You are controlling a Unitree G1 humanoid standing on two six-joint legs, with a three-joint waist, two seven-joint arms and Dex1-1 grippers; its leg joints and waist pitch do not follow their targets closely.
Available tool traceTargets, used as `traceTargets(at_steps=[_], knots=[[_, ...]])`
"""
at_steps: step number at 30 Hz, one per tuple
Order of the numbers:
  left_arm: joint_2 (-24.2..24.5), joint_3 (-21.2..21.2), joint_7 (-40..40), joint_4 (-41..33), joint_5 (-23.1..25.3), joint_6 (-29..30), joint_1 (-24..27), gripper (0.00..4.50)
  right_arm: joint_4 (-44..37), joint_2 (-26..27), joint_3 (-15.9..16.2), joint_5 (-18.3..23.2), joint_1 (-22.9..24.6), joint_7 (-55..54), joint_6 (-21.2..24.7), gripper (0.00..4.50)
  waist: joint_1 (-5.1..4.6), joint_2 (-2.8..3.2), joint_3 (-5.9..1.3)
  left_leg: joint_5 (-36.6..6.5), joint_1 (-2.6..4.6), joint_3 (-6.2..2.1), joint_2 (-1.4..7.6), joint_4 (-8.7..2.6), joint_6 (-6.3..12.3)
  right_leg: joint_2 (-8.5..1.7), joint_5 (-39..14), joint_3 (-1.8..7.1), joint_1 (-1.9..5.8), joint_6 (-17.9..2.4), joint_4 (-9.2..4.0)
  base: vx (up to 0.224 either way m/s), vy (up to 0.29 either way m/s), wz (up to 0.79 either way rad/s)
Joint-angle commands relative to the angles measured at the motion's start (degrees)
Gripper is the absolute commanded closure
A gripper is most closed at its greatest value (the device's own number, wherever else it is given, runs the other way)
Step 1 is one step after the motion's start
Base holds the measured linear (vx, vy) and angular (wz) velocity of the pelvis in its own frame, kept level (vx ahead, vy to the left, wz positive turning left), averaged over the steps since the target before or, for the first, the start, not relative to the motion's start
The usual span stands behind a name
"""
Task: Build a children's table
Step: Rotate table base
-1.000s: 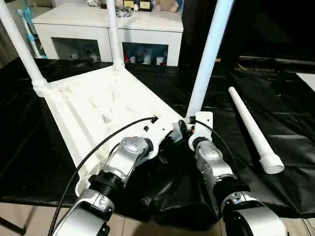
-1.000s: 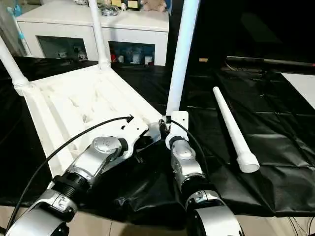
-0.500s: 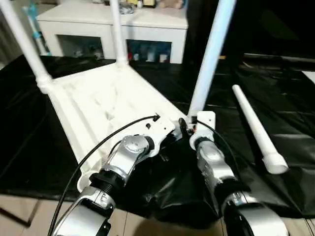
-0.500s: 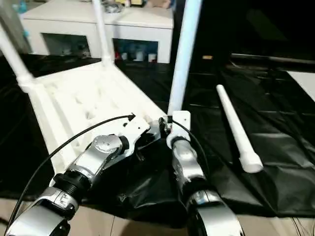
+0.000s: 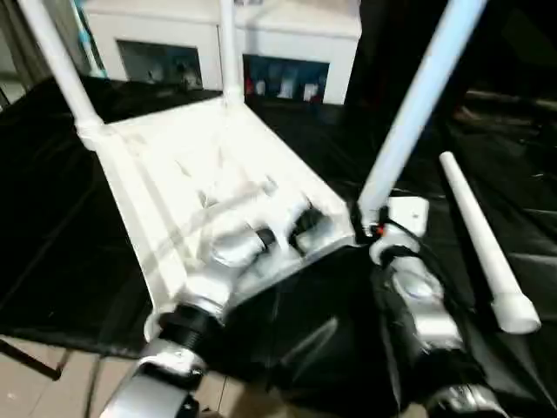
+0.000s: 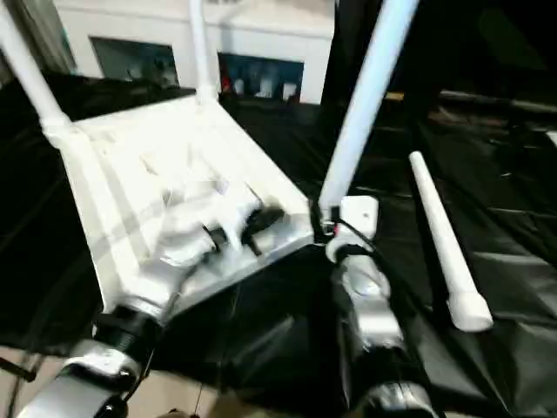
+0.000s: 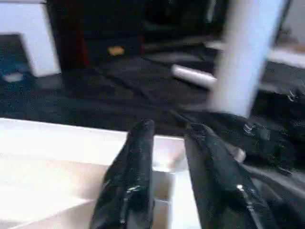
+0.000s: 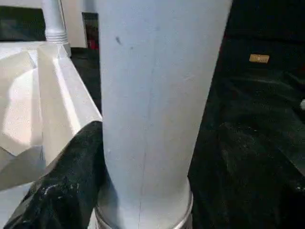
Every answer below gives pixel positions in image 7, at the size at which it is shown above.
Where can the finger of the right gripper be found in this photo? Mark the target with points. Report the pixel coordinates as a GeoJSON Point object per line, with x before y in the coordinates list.
{"type": "Point", "coordinates": [228, 120]}

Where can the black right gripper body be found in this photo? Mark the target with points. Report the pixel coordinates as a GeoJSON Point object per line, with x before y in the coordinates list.
{"type": "Point", "coordinates": [269, 148]}

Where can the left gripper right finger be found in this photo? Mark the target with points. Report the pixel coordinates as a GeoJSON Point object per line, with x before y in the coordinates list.
{"type": "Point", "coordinates": [219, 181]}

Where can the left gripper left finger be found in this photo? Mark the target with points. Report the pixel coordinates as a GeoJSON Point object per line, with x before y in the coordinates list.
{"type": "Point", "coordinates": [131, 179]}

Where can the white plastic table top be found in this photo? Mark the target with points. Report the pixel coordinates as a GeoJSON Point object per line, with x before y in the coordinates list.
{"type": "Point", "coordinates": [47, 148]}

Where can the black mat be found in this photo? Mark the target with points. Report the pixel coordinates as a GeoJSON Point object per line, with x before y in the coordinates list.
{"type": "Point", "coordinates": [119, 100]}

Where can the white flat board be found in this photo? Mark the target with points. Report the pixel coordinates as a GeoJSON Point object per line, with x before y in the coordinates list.
{"type": "Point", "coordinates": [286, 57]}

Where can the small yellow label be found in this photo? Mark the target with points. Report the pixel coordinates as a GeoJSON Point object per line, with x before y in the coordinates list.
{"type": "Point", "coordinates": [115, 50]}

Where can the dark tall cabinet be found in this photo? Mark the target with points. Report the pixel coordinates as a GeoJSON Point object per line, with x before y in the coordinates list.
{"type": "Point", "coordinates": [95, 28]}

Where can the white candle cup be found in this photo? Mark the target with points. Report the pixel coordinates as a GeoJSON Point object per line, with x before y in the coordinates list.
{"type": "Point", "coordinates": [12, 76]}

